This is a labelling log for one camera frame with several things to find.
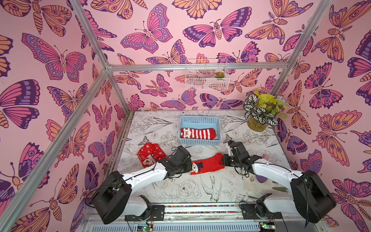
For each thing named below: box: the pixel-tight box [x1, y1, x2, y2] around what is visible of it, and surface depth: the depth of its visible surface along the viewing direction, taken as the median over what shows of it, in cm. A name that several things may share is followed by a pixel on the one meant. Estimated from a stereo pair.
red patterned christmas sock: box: [137, 142, 171, 169], surface depth 99 cm
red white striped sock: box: [180, 128, 217, 140], surface depth 105 cm
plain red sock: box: [189, 152, 225, 175], surface depth 90 cm
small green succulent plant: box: [214, 71, 225, 79], surface depth 94 cm
